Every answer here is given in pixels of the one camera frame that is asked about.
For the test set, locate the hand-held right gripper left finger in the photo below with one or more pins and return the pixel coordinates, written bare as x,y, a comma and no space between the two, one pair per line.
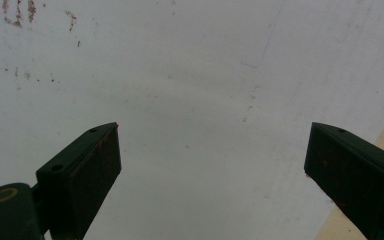
80,180

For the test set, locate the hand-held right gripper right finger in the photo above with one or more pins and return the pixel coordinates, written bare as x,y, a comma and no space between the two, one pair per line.
356,176

